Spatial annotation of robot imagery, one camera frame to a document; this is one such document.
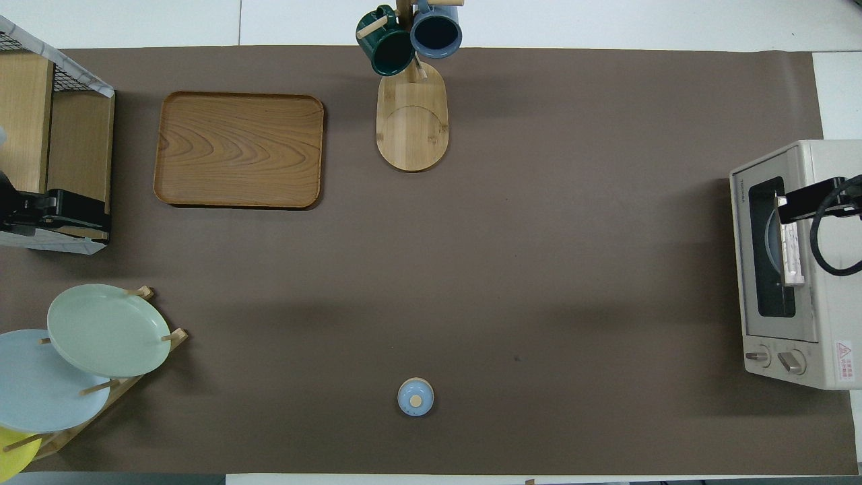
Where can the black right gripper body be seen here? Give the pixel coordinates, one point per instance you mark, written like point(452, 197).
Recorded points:
point(815, 199)

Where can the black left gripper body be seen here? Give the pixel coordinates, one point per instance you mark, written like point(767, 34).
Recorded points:
point(74, 212)

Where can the light blue plate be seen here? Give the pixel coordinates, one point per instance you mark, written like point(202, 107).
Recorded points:
point(773, 246)

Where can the cream toaster oven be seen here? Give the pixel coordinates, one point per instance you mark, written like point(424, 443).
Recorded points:
point(835, 316)

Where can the pale green racked plate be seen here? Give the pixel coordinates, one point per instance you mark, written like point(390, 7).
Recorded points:
point(108, 330)

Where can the wooden serving tray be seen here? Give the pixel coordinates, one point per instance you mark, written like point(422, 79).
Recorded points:
point(239, 148)

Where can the wooden plate rack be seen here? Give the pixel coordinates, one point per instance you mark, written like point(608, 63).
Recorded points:
point(141, 377)

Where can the pale blue racked plate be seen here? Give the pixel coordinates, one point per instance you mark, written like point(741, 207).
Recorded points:
point(40, 391)

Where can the yellow racked plate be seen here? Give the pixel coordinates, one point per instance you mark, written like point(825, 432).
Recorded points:
point(13, 455)

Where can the brown table mat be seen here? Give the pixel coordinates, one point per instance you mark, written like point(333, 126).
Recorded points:
point(539, 269)

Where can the wooden mug tree stand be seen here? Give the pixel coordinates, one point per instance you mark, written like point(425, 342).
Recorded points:
point(412, 128)

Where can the dark green ceramic mug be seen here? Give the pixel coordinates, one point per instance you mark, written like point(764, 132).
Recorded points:
point(390, 50)

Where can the small blue knobbed lid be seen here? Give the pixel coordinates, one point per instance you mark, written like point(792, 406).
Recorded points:
point(415, 397)

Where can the blue ceramic mug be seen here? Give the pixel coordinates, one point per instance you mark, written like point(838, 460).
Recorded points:
point(436, 30)

